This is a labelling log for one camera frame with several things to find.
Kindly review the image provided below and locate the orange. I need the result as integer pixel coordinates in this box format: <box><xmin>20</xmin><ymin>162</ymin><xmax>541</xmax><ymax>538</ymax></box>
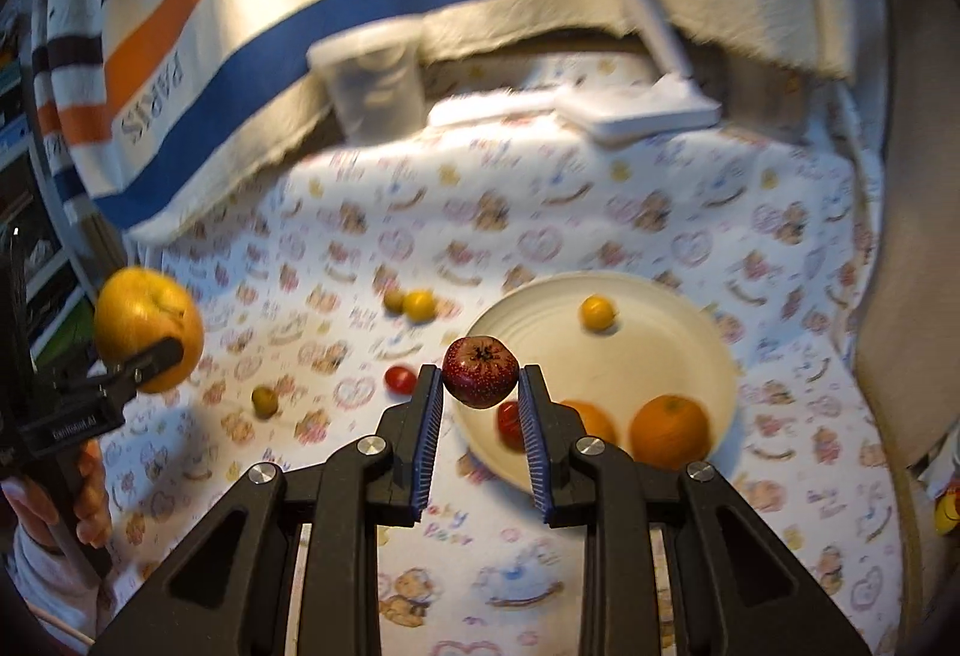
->
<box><xmin>628</xmin><ymin>393</ymin><xmax>711</xmax><ymax>469</ymax></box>
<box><xmin>559</xmin><ymin>399</ymin><xmax>620</xmax><ymax>447</ymax></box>

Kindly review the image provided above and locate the large yellow pomelo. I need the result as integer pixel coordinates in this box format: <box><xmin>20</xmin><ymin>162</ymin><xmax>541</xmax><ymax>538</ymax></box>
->
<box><xmin>94</xmin><ymin>266</ymin><xmax>205</xmax><ymax>394</ymax></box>

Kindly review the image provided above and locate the person's left hand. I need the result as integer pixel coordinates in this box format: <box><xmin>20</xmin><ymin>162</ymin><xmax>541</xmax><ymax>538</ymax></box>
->
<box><xmin>0</xmin><ymin>438</ymin><xmax>113</xmax><ymax>556</ymax></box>

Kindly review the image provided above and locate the cream plate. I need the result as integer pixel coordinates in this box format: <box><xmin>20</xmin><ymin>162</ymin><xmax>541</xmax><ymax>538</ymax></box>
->
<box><xmin>457</xmin><ymin>272</ymin><xmax>740</xmax><ymax>496</ymax></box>

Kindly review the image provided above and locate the white cup with yellow print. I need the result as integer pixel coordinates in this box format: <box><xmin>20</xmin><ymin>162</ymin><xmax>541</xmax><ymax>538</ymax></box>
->
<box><xmin>930</xmin><ymin>468</ymin><xmax>960</xmax><ymax>537</ymax></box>

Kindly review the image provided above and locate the white remote control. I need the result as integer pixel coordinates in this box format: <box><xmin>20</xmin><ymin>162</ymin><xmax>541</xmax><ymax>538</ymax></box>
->
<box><xmin>427</xmin><ymin>88</ymin><xmax>571</xmax><ymax>128</ymax></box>

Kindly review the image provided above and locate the person's left forearm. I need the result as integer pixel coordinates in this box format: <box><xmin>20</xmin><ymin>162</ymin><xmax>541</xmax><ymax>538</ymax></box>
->
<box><xmin>0</xmin><ymin>521</ymin><xmax>121</xmax><ymax>642</ymax></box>

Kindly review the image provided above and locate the cluttered storage shelf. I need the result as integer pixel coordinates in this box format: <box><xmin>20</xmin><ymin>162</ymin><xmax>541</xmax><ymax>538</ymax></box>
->
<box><xmin>0</xmin><ymin>11</ymin><xmax>98</xmax><ymax>364</ymax></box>

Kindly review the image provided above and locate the dark red hawthorn fruit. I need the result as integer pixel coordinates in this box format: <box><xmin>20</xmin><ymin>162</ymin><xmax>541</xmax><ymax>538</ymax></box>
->
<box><xmin>442</xmin><ymin>335</ymin><xmax>520</xmax><ymax>411</ymax></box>

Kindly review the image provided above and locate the bear print cloth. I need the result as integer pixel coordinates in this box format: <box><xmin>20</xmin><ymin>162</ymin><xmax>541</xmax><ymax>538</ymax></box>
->
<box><xmin>75</xmin><ymin>52</ymin><xmax>908</xmax><ymax>656</ymax></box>

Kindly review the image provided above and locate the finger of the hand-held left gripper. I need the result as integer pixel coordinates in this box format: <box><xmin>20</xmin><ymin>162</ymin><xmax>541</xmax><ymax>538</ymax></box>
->
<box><xmin>52</xmin><ymin>336</ymin><xmax>185</xmax><ymax>402</ymax></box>

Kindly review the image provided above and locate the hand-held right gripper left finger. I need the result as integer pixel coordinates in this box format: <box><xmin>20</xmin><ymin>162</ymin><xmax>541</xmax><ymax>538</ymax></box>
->
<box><xmin>90</xmin><ymin>362</ymin><xmax>447</xmax><ymax>656</ymax></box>

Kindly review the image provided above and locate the beige wooden panel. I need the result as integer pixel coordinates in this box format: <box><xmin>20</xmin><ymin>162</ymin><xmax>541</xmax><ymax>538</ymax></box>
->
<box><xmin>855</xmin><ymin>0</ymin><xmax>960</xmax><ymax>477</ymax></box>

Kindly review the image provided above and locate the white desk lamp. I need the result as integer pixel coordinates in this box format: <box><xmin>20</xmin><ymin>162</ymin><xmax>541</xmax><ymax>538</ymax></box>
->
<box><xmin>502</xmin><ymin>0</ymin><xmax>722</xmax><ymax>145</ymax></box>

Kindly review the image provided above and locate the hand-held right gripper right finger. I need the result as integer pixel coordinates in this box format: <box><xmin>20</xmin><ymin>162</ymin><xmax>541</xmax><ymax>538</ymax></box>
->
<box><xmin>517</xmin><ymin>363</ymin><xmax>872</xmax><ymax>656</ymax></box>

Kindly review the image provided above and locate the clear lidded plastic container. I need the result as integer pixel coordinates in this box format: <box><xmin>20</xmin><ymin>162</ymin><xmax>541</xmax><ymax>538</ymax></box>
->
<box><xmin>307</xmin><ymin>22</ymin><xmax>428</xmax><ymax>143</ymax></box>

